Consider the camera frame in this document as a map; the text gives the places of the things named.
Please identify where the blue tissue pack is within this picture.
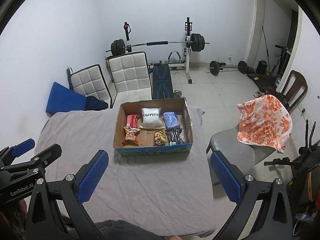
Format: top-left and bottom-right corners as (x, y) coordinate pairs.
(163, 112), (180, 130)

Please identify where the floor barbell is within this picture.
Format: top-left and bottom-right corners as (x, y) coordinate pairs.
(208, 61), (248, 76)

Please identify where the black blue weight bench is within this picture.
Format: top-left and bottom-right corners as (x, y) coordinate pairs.
(152, 64), (174, 99)

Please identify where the dark fleece clothing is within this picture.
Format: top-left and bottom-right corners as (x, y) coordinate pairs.
(95, 220), (162, 240)

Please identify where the red snack packet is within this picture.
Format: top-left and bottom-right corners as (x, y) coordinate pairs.
(126, 114), (140, 128)

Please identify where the orange white patterned cloth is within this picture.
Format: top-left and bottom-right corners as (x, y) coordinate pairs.
(237, 94), (293, 153)

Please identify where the yellow chips bag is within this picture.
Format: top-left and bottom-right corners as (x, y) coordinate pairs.
(153, 130), (168, 146)

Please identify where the orange panda snack bag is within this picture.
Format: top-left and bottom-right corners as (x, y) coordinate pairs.
(122, 126), (140, 146)

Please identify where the black snack packet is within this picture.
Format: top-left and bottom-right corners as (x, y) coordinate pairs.
(165, 128), (185, 145)

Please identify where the open cardboard box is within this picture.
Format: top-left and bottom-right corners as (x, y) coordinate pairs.
(113, 98), (194, 156)

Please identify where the brown wooden chair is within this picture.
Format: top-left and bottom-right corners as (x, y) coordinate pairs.
(276, 70), (308, 113)

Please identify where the operator left hand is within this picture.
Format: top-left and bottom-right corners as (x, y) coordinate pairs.
(8, 199), (27, 239)

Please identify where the white soft pack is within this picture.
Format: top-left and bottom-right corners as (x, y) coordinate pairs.
(139, 108), (164, 129)

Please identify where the right white padded chair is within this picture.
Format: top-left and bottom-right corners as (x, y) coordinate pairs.
(107, 51), (152, 107)

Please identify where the grey seat chair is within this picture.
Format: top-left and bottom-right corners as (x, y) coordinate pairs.
(206, 126), (276, 175)

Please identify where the grey wrinkled table cloth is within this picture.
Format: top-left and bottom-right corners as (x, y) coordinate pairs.
(35, 106), (216, 236)

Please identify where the dark blue garment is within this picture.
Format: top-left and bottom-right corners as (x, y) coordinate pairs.
(85, 96), (108, 111)

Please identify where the barbell on rack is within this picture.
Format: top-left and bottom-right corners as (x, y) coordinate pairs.
(105, 34), (210, 56)

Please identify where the left white padded chair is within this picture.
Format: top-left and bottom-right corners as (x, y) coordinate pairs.
(66, 64), (113, 108)

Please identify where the chrome dumbbell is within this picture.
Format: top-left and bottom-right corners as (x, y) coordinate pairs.
(173, 90), (183, 98)

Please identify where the blue foam mat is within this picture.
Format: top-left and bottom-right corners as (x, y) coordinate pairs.
(46, 82), (86, 115)

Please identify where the white padded chair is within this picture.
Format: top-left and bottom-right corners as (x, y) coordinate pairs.
(66, 64), (113, 108)
(107, 51), (152, 107)

